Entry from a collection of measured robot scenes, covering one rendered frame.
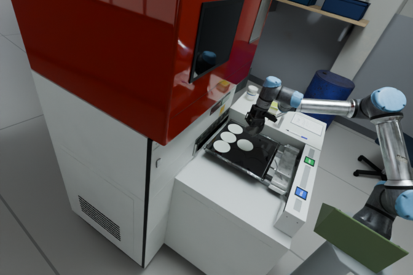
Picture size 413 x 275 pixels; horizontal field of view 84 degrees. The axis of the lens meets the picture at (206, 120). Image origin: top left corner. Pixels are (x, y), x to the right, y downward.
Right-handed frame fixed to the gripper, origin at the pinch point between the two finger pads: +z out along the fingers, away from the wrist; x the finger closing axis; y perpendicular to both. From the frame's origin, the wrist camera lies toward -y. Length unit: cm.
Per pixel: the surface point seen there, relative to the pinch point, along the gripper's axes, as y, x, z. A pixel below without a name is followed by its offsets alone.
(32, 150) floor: 144, -109, 104
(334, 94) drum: -184, -97, 27
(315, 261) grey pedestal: -27, 55, 45
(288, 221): 2.0, 45.9, 11.6
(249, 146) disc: -2.3, -1.8, 10.9
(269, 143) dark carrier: -17.7, -2.8, 10.5
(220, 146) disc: 15.5, -4.2, 11.5
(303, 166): -22.0, 22.5, 4.7
